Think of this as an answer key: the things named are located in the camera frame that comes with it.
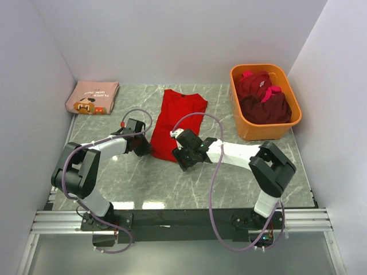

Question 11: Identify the bright red t-shirt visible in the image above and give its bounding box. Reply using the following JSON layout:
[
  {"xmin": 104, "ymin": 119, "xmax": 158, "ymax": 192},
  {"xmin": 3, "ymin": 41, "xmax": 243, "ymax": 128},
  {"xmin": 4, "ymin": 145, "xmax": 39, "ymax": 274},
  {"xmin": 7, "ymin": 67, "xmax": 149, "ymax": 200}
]
[{"xmin": 150, "ymin": 89, "xmax": 208, "ymax": 162}]

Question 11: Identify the black base crossbar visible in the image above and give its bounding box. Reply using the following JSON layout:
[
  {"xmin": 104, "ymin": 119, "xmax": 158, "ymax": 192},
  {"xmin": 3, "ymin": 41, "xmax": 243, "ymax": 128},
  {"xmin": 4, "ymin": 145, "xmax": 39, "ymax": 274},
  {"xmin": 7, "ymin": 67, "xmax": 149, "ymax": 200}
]
[{"xmin": 80, "ymin": 208, "xmax": 282, "ymax": 246}]

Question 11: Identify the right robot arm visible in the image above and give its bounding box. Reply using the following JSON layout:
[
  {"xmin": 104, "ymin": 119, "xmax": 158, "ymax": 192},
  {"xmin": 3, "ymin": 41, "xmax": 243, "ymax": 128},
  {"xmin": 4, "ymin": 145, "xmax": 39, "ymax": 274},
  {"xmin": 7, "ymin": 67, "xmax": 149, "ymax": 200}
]
[{"xmin": 170, "ymin": 128, "xmax": 296, "ymax": 229}]

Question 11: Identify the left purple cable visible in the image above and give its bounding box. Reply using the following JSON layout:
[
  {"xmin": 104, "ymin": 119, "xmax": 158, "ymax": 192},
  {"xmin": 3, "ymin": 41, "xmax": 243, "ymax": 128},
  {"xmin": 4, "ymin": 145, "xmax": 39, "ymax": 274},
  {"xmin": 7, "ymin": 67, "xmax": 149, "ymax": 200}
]
[{"xmin": 61, "ymin": 109, "xmax": 154, "ymax": 253}]

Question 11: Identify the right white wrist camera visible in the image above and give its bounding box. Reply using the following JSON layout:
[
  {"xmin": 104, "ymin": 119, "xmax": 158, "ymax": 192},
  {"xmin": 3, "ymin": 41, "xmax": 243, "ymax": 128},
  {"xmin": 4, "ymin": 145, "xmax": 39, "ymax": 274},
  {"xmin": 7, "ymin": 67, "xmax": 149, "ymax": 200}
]
[{"xmin": 170, "ymin": 128, "xmax": 184, "ymax": 139}]

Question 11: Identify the dark red t-shirt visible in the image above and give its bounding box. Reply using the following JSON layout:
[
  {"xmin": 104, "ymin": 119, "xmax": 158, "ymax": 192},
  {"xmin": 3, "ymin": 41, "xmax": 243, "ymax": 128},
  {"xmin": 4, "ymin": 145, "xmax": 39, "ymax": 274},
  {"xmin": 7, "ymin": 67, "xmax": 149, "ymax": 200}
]
[{"xmin": 240, "ymin": 92, "xmax": 292, "ymax": 125}]

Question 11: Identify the folded pink graphic t-shirt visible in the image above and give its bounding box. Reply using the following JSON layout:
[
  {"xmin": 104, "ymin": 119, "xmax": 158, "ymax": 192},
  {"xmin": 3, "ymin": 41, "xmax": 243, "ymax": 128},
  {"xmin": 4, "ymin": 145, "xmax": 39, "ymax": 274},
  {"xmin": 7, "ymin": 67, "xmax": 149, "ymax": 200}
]
[{"xmin": 65, "ymin": 81, "xmax": 120, "ymax": 115}]

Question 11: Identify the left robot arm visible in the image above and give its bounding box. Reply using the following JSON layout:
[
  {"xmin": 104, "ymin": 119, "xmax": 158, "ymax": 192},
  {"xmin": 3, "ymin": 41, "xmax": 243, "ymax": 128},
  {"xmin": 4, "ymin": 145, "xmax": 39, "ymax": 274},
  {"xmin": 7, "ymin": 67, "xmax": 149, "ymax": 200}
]
[{"xmin": 51, "ymin": 119, "xmax": 151, "ymax": 230}]

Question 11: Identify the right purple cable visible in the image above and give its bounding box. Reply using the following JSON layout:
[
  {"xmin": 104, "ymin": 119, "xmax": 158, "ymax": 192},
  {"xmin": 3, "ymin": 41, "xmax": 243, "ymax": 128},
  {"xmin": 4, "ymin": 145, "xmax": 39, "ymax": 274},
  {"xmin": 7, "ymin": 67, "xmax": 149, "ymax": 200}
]
[{"xmin": 171, "ymin": 112, "xmax": 287, "ymax": 253}]

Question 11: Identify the purple cable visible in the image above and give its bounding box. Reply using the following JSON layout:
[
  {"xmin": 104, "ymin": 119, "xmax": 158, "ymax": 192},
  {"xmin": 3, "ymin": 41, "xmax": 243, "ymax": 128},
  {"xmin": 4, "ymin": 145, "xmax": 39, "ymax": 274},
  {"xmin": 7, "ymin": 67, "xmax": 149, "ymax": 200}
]
[
  {"xmin": 171, "ymin": 112, "xmax": 287, "ymax": 253},
  {"xmin": 61, "ymin": 109, "xmax": 154, "ymax": 253}
]

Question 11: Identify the orange plastic basket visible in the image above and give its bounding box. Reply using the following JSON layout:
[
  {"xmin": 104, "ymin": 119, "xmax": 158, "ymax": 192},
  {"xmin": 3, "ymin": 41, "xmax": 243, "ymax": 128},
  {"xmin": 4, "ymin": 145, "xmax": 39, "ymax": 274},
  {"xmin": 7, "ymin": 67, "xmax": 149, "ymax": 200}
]
[{"xmin": 229, "ymin": 64, "xmax": 302, "ymax": 141}]

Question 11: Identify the maroon t-shirt with pink collar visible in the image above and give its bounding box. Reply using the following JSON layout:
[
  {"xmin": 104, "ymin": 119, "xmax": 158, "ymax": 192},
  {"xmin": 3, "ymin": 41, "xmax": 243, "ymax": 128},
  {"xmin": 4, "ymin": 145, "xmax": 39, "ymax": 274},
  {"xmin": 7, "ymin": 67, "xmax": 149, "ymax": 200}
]
[{"xmin": 236, "ymin": 70, "xmax": 282, "ymax": 103}]

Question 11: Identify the aluminium rail frame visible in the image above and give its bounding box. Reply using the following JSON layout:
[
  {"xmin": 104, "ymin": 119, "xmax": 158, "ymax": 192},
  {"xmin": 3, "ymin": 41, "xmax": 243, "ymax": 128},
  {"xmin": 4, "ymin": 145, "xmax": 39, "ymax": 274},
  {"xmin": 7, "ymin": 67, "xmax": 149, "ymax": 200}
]
[{"xmin": 15, "ymin": 114, "xmax": 348, "ymax": 275}]

